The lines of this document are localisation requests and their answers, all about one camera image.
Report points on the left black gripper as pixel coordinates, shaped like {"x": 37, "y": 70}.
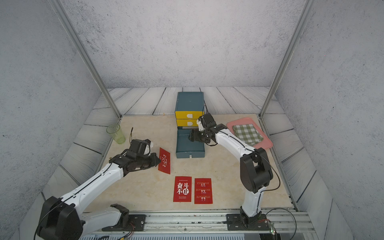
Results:
{"x": 154, "y": 162}

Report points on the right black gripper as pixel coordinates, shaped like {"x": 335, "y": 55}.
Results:
{"x": 194, "y": 133}

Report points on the teal drawer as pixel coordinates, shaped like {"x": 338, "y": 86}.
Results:
{"x": 186, "y": 149}

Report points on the yellow drawer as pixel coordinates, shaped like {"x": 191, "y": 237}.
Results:
{"x": 187, "y": 122}
{"x": 183, "y": 115}

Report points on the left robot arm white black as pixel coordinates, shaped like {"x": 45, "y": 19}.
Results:
{"x": 65, "y": 218}

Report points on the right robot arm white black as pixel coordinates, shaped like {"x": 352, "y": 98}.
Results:
{"x": 256, "y": 171}

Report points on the teal drawer cabinet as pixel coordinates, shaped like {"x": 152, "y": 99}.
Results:
{"x": 190, "y": 101}

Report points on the green transparent plastic cup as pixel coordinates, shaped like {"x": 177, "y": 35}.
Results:
{"x": 116, "y": 133}

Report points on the green checkered cloth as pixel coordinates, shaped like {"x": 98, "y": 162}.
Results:
{"x": 248, "y": 134}

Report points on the pink tray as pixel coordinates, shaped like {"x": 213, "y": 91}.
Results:
{"x": 265, "y": 144}

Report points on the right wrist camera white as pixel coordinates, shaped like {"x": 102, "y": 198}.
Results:
{"x": 200, "y": 125}

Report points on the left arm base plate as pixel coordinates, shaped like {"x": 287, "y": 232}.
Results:
{"x": 128, "y": 223}

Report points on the aluminium front rail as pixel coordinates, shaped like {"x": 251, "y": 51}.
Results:
{"x": 281, "y": 222}

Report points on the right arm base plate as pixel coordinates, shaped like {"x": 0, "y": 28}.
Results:
{"x": 241, "y": 222}

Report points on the right aluminium frame post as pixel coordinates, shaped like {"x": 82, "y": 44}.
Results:
{"x": 308, "y": 7}

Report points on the aluminium frame post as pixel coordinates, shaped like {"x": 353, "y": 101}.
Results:
{"x": 308, "y": 7}
{"x": 70, "y": 30}

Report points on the left aluminium frame post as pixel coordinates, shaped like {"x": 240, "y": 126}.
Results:
{"x": 70, "y": 30}

